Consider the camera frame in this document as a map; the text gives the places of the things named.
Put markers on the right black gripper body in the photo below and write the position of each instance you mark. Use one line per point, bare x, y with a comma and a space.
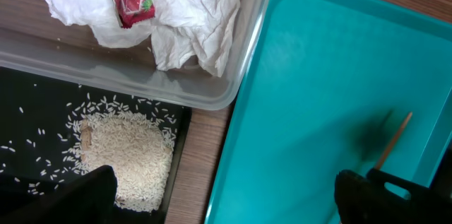
394, 200

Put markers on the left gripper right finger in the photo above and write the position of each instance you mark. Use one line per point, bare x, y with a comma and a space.
352, 194

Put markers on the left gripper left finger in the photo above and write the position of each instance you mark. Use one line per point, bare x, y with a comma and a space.
87, 199

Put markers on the pile of rice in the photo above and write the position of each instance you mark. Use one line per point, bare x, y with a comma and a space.
129, 142

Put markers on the wooden chopstick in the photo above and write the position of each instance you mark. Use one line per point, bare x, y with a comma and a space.
391, 144

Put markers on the white napkin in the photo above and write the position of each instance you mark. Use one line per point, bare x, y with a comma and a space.
180, 30

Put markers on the black tray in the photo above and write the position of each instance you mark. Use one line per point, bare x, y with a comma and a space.
35, 116

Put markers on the teal serving tray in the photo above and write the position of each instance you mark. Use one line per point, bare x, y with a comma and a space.
326, 75

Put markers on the clear plastic bin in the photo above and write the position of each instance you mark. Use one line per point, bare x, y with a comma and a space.
32, 41

